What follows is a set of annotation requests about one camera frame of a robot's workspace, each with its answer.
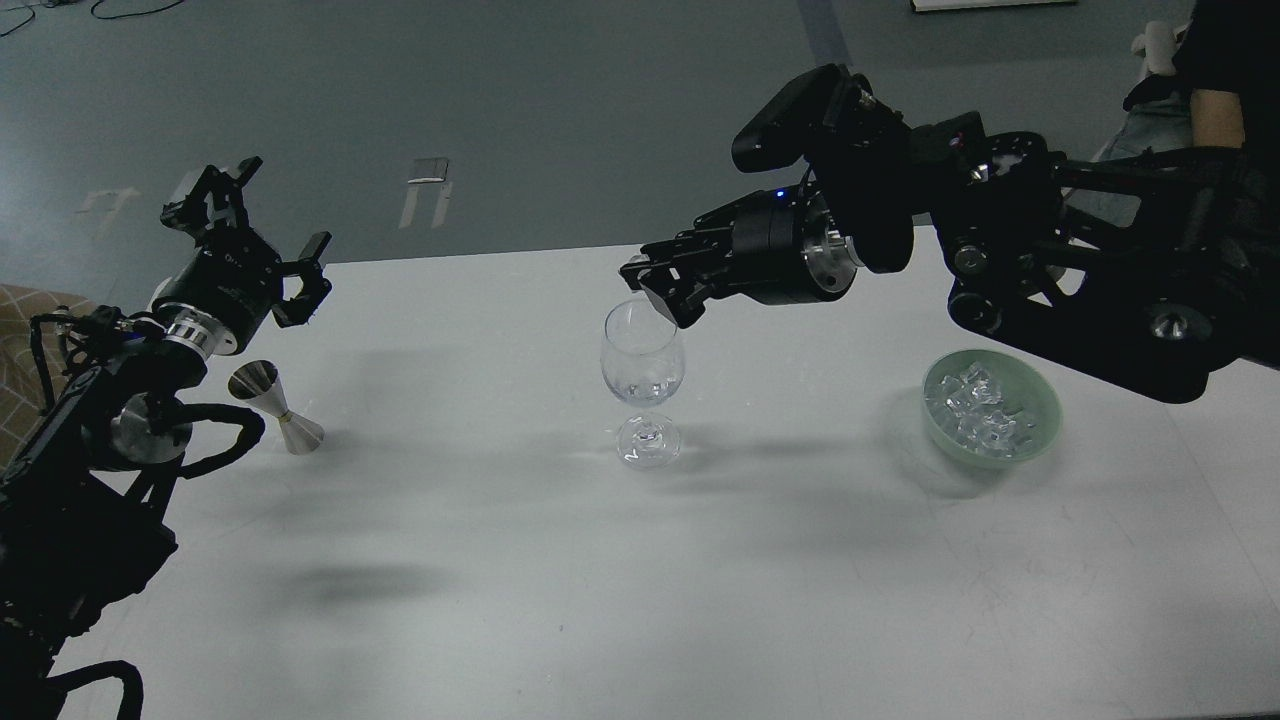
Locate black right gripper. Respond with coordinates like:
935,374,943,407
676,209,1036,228
620,188,861,329

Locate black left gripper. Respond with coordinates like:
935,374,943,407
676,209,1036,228
150,156,332,356

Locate steel cocktail jigger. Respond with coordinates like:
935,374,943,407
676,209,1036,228
227,360,325,455

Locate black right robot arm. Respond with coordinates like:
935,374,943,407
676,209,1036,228
620,64,1277,404

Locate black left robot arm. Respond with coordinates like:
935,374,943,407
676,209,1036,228
1,156,332,719

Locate clear wine glass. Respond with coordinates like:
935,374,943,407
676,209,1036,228
599,299,686,470

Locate clear ice cubes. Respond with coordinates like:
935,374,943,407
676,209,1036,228
923,363,1047,459

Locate beige checkered sofa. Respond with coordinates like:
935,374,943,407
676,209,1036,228
1,284,96,470

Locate green glass bowl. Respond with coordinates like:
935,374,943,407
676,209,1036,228
916,348,1064,471

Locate person in black shirt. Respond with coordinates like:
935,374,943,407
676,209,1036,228
1096,1,1279,223

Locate black floor cable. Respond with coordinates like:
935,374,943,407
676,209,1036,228
0,0,189,41

